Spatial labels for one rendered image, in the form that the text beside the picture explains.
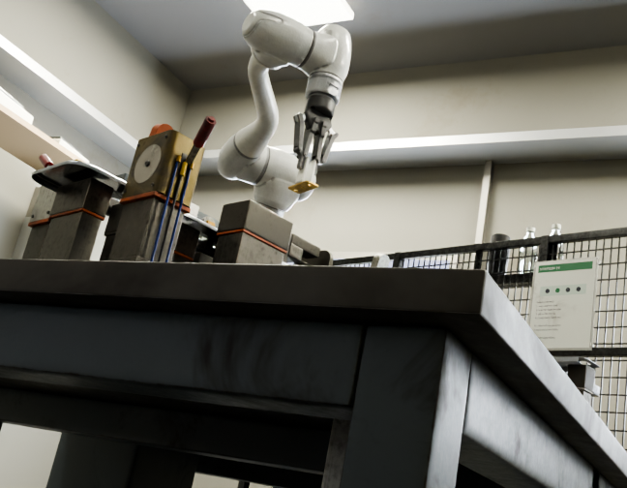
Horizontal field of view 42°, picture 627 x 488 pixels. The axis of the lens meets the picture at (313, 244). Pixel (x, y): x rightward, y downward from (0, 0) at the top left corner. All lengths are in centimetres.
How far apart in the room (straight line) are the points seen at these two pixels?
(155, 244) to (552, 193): 372
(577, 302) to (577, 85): 264
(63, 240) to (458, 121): 400
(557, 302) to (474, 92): 279
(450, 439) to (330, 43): 151
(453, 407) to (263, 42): 145
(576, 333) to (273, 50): 131
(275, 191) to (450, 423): 188
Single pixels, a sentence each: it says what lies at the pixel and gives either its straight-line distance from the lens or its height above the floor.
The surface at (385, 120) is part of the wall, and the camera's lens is 547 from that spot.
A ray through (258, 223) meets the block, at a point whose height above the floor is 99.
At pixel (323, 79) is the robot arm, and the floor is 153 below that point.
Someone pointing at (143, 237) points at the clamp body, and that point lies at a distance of 135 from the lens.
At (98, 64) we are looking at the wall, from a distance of 578.
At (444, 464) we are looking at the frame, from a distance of 73.
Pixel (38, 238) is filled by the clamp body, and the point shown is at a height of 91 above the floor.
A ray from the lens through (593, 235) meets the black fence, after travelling 278.
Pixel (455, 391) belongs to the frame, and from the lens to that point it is 75.
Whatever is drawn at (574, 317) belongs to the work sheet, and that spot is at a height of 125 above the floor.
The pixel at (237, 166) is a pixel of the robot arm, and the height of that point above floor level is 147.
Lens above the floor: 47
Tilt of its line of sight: 19 degrees up
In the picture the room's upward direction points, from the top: 11 degrees clockwise
